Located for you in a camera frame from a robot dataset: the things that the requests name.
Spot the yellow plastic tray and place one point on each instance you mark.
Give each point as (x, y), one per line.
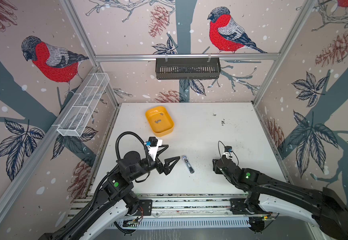
(164, 127)

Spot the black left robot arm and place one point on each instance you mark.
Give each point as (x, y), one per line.
(114, 198)

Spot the aluminium frame corner post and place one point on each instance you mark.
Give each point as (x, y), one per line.
(78, 19)

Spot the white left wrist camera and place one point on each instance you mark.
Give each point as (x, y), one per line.
(153, 145)

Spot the white wire mesh basket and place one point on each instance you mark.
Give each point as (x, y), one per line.
(78, 116)

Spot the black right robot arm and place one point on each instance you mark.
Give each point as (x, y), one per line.
(267, 195)

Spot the light blue stapler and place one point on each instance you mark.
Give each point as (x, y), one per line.
(188, 165)

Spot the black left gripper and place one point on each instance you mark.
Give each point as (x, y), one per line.
(160, 167)

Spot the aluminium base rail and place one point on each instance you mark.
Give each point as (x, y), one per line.
(192, 211)

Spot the aluminium top crossbar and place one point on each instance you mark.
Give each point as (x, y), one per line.
(136, 58)

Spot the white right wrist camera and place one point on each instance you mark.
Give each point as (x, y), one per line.
(228, 151)

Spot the black hanging wire basket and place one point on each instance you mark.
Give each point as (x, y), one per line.
(188, 68)

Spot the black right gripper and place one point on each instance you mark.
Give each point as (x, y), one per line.
(215, 168)

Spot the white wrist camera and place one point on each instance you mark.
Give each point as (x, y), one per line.
(153, 145)
(228, 151)

